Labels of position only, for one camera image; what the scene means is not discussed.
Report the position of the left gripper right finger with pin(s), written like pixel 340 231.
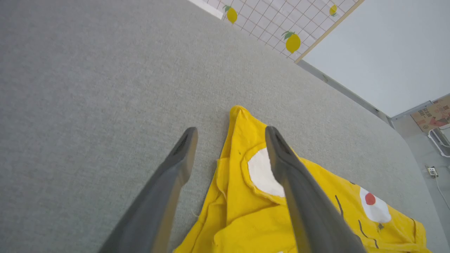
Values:
pixel 309 211

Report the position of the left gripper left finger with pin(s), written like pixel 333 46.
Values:
pixel 158 211

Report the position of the yellow cartoon print shirt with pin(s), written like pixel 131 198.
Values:
pixel 239 218

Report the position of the white power socket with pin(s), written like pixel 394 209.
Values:
pixel 432 171

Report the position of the grey upholstered sofa surface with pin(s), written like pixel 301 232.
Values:
pixel 88 88

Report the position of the white metal tube rack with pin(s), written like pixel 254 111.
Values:
pixel 431 137

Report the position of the brown cardboard box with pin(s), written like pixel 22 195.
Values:
pixel 434 116

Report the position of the lemon print partition screen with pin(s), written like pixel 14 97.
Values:
pixel 274 21

